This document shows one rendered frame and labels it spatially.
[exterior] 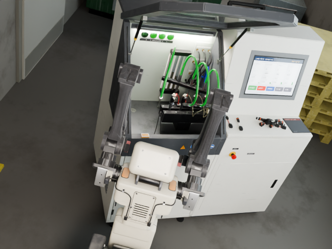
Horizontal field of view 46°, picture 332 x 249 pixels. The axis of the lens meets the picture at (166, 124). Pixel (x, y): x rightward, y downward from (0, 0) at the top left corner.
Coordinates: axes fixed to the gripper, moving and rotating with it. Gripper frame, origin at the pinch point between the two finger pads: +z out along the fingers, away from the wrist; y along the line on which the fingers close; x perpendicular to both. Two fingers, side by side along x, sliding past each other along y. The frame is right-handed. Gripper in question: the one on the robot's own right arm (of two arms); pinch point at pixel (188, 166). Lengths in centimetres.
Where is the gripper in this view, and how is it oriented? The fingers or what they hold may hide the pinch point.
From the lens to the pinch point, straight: 227.8
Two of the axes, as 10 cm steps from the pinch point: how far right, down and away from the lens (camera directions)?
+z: -1.4, 3.9, 9.1
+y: -9.6, -2.7, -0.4
